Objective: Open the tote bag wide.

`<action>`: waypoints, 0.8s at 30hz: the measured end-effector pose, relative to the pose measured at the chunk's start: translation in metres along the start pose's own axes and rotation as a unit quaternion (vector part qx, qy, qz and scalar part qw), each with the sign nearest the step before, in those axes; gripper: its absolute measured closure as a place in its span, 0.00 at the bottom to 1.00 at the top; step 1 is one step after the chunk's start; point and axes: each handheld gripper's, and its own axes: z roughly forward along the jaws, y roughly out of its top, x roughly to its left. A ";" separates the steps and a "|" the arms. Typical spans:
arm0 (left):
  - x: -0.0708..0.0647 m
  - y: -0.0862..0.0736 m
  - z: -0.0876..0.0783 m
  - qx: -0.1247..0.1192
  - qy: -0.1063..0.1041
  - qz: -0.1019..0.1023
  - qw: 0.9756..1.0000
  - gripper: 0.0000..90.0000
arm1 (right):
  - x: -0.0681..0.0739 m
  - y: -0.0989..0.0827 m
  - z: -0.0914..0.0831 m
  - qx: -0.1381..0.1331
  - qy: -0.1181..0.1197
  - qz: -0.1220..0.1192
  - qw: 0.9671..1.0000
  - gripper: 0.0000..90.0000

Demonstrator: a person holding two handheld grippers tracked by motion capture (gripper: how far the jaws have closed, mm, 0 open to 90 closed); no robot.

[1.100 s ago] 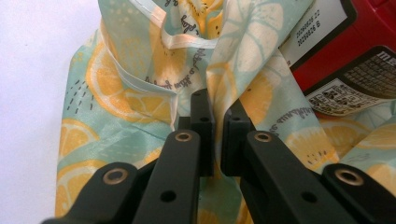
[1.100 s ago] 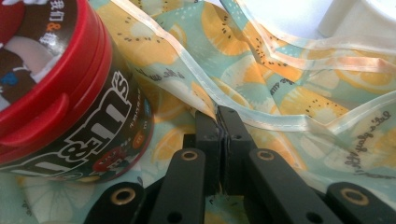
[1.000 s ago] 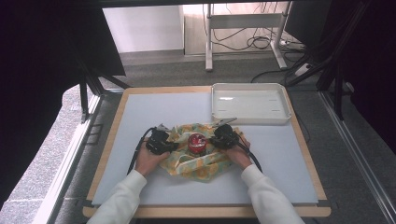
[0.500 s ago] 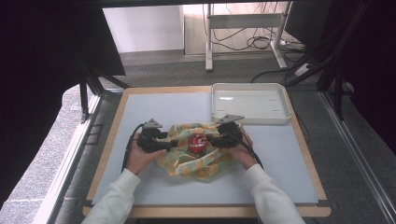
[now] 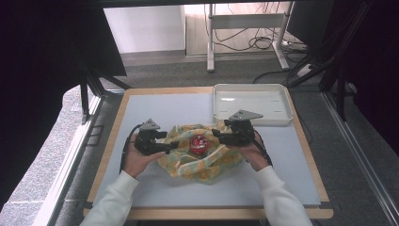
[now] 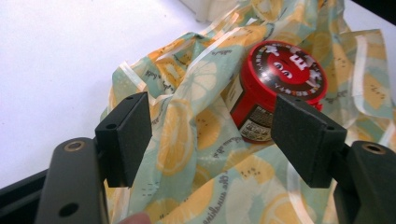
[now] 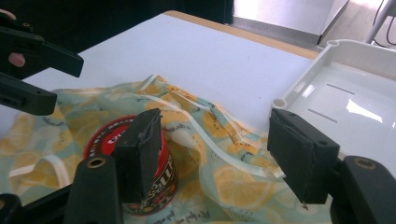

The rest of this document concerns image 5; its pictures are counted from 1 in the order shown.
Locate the white metal desk frame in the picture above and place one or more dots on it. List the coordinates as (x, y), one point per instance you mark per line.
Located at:
(247, 21)

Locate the aluminium floor rail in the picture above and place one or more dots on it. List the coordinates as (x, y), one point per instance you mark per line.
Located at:
(360, 157)
(69, 163)

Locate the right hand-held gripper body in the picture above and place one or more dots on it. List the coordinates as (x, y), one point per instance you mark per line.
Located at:
(242, 130)

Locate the black curtain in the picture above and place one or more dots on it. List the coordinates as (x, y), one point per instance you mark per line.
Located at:
(37, 78)
(373, 62)

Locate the person's right hand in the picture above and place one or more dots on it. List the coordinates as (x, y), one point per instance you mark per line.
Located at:
(252, 153)

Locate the wooden-edged table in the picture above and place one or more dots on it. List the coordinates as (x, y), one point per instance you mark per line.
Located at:
(109, 150)

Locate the black metal stand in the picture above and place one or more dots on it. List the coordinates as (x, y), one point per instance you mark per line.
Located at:
(340, 53)
(89, 84)

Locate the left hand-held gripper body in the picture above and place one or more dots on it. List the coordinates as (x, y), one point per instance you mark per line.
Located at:
(146, 141)

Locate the person's left hand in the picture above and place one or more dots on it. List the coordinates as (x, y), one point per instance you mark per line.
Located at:
(138, 161)

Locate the lemon print cloth bag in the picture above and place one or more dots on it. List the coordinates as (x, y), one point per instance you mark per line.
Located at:
(200, 166)

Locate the white plastic tray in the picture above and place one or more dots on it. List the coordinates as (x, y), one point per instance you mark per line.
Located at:
(251, 103)

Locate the red round shiny object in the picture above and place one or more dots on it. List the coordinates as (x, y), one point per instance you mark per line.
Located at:
(198, 144)

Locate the white power strip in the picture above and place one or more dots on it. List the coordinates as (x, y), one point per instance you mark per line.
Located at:
(304, 70)

